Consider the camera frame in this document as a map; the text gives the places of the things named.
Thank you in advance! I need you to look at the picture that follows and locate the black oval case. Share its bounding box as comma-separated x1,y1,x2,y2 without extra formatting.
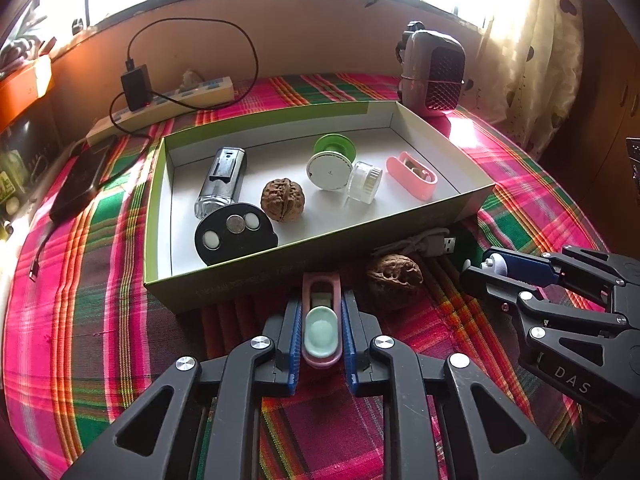
194,202,279,266

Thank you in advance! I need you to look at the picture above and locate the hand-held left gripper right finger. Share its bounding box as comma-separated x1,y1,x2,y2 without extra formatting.
340,290,583,480

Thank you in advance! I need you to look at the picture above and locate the small grey desk fan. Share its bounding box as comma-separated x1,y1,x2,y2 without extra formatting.
395,21,467,117

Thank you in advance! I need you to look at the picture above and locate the thin black usb cable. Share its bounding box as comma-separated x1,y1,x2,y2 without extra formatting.
29,132,153,283

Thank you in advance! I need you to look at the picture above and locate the cream spotted curtain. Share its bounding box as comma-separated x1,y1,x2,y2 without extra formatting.
480,0,586,161

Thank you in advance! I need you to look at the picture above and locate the black power adapter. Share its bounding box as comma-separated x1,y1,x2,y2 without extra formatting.
121,64,153,111

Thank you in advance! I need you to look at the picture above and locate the dark display shelf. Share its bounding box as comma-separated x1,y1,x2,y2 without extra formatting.
0,110,66,228

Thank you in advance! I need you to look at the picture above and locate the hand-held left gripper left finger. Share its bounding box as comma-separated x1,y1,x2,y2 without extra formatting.
62,300,306,480

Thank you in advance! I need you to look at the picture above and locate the plaid blanket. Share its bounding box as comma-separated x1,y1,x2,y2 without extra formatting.
0,72,616,480

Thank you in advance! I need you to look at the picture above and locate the beige power strip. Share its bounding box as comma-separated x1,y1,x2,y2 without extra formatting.
86,76,236,146

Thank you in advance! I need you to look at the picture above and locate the brown walnut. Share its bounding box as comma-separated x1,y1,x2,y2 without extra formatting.
260,177,307,222
366,254,424,301

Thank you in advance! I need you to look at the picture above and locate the dark wooden cabinet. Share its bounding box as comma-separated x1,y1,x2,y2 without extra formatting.
540,0,640,241

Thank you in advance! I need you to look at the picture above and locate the green and white spool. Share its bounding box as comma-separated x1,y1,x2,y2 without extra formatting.
306,133,358,192

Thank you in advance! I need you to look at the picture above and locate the white ribbed jar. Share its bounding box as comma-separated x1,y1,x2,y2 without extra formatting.
346,161,384,204

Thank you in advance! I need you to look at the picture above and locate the black adapter cable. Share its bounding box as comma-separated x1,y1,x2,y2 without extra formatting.
112,19,260,136

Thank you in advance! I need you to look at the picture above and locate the pink clip with mint pad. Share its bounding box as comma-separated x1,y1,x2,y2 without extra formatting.
301,272,345,371

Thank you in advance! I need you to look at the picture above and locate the black power bank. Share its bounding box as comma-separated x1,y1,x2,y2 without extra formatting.
49,135,118,222

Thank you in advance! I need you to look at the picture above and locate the bundled usb cable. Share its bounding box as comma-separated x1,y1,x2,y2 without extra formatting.
372,227,458,261

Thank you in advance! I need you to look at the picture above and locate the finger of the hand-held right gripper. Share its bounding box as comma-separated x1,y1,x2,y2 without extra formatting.
460,266,628,356
482,246,640,306

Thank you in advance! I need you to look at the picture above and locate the green and white cardboard box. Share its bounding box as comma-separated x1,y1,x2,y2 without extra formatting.
143,100,497,315

